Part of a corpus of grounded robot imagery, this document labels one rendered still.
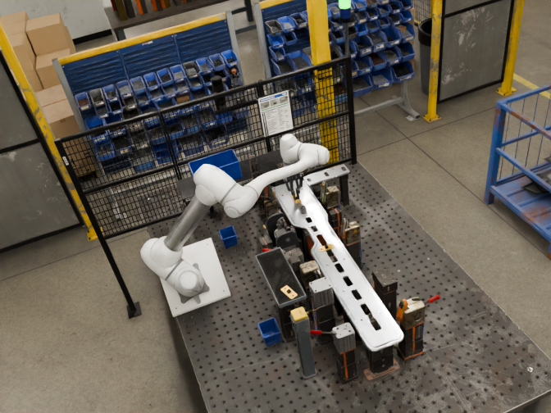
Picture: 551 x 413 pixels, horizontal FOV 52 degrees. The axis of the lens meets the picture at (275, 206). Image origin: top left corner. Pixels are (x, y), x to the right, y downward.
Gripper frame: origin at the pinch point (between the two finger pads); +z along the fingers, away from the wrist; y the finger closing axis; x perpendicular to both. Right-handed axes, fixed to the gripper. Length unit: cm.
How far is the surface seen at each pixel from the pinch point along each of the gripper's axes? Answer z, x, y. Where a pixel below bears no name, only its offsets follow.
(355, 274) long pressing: 5, -72, 5
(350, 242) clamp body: 10.4, -43.1, 15.6
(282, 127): -14, 55, 13
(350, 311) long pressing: 5, -93, -7
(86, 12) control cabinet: 62, 644, -105
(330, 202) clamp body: 8.4, -8.1, 18.9
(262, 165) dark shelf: 1.9, 42.1, -7.9
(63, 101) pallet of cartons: 30, 287, -141
